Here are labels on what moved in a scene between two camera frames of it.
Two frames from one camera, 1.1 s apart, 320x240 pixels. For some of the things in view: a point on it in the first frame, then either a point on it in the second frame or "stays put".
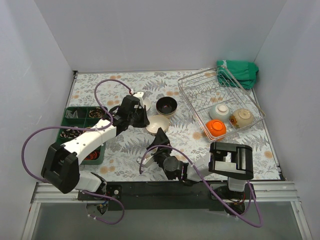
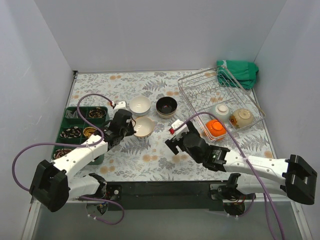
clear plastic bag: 69,115 stays put
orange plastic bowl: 216,127 stays put
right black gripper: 161,150 to 176,143
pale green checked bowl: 220,111 stays put
